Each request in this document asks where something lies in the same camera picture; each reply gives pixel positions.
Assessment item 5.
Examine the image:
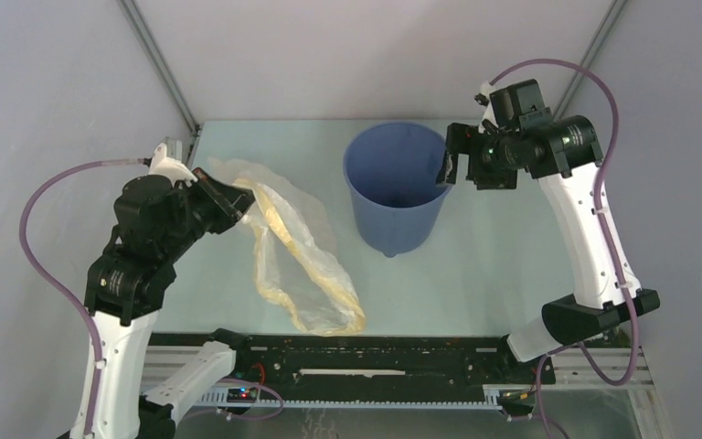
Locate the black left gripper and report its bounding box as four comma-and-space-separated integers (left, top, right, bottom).
165, 164, 261, 256

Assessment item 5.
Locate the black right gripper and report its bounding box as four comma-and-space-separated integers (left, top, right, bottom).
435, 123, 518, 190

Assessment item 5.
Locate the blue plastic trash bin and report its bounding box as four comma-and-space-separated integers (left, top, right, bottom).
343, 122, 450, 257

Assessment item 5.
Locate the translucent cream plastic trash bag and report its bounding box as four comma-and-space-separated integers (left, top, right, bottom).
208, 157, 367, 337

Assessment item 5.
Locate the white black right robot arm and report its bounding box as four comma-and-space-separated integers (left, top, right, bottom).
436, 80, 661, 382

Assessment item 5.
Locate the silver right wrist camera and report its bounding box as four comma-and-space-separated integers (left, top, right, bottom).
474, 81, 498, 134

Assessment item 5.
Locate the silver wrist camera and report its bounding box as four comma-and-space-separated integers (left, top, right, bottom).
474, 81, 498, 134
147, 139, 197, 186

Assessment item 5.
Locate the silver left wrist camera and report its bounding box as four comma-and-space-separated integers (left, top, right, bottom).
147, 139, 197, 186

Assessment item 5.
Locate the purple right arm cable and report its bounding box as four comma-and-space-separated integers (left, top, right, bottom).
488, 58, 642, 439

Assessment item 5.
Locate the left aluminium frame post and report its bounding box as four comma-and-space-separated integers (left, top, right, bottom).
117, 0, 200, 136

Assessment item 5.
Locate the aluminium frame post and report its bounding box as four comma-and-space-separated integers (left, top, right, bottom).
554, 0, 631, 119
117, 0, 200, 136

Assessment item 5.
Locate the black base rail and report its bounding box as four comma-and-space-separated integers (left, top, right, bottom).
194, 327, 555, 405

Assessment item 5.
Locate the right aluminium frame post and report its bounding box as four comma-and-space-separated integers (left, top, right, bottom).
554, 0, 631, 119

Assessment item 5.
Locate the white slotted cable duct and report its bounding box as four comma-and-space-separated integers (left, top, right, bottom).
195, 385, 535, 411

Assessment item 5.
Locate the aluminium base extrusion rail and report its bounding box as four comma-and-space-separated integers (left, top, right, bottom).
141, 346, 654, 391

